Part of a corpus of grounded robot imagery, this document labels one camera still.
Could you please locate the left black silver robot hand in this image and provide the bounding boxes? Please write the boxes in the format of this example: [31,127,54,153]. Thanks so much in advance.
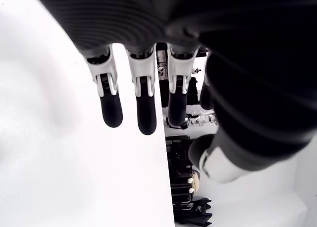
[29,0,317,184]

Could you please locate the black cabinet on casters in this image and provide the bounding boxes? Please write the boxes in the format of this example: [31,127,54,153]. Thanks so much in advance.
[158,79,200,107]

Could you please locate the black desk with casters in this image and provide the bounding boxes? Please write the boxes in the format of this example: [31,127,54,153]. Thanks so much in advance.
[165,135,194,169]

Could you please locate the beige round object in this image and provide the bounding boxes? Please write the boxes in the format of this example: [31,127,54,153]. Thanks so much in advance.
[188,170,202,194]

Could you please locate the black folded chairs stack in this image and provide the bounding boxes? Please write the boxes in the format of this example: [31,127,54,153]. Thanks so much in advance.
[170,171,197,223]

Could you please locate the black folded cloth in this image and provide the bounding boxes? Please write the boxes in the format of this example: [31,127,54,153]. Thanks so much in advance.
[192,197,213,226]

